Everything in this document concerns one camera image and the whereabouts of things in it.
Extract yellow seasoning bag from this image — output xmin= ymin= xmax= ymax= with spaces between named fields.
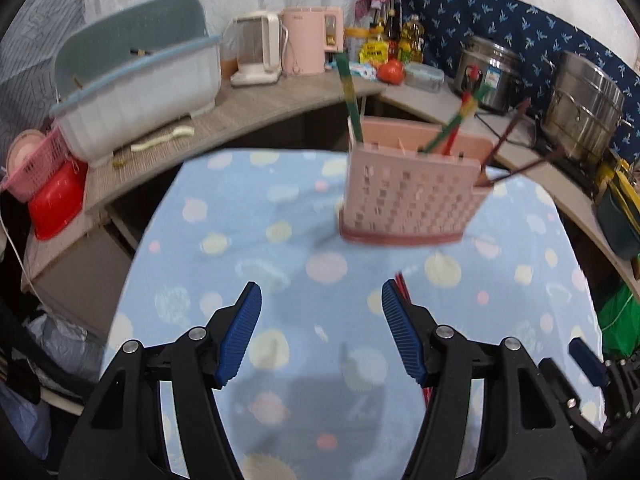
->
xmin=358 ymin=40 xmax=390 ymax=67

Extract navy floral cloth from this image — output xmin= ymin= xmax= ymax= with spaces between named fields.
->
xmin=401 ymin=0 xmax=639 ymax=162

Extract pink plastic utensil holder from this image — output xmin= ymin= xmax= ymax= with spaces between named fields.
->
xmin=340 ymin=116 xmax=494 ymax=246

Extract white dish drainer box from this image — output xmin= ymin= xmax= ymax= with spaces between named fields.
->
xmin=50 ymin=0 xmax=221 ymax=165

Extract pink plastic basket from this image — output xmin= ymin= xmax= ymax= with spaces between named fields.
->
xmin=1 ymin=127 xmax=68 ymax=203

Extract green plastic bag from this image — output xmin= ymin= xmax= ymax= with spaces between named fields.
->
xmin=598 ymin=285 xmax=640 ymax=359

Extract stainless steel steamer pot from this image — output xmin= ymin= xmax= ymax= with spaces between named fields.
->
xmin=541 ymin=51 xmax=632 ymax=167

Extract stacked yellow green bowls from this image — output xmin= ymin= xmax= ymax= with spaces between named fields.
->
xmin=594 ymin=159 xmax=639 ymax=260

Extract red tomato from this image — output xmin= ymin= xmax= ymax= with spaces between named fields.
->
xmin=376 ymin=60 xmax=405 ymax=86

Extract clear food container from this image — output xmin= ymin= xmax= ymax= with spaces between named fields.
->
xmin=405 ymin=62 xmax=445 ymax=93

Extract green chopstick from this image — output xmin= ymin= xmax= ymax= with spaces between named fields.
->
xmin=418 ymin=84 xmax=491 ymax=155
xmin=335 ymin=53 xmax=363 ymax=143

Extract wet wipes packet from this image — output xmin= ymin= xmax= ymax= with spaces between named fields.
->
xmin=324 ymin=60 xmax=378 ymax=81

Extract dark soy sauce bottle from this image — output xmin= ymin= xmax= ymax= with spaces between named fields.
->
xmin=385 ymin=9 xmax=400 ymax=60

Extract black power cable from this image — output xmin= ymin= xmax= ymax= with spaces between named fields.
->
xmin=474 ymin=109 xmax=539 ymax=150

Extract dark maroon chopstick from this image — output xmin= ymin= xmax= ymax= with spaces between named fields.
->
xmin=483 ymin=148 xmax=565 ymax=188

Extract white glass kettle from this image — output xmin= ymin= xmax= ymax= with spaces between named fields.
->
xmin=230 ymin=10 xmax=282 ymax=88

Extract red plastic basin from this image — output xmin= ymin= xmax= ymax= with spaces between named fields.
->
xmin=28 ymin=158 xmax=88 ymax=240

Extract black induction cooker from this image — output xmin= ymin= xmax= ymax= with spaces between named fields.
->
xmin=531 ymin=131 xmax=601 ymax=196

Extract silver rice cooker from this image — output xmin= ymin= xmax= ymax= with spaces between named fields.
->
xmin=452 ymin=36 xmax=522 ymax=115

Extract light blue patterned tablecloth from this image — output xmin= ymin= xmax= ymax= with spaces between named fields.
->
xmin=107 ymin=150 xmax=604 ymax=479

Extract cream plastic fork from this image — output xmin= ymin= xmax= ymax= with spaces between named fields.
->
xmin=130 ymin=126 xmax=195 ymax=153

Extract yellow lidded tin can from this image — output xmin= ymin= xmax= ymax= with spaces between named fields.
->
xmin=344 ymin=27 xmax=369 ymax=63

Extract pink electric kettle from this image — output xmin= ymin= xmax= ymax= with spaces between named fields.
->
xmin=281 ymin=6 xmax=344 ymax=76

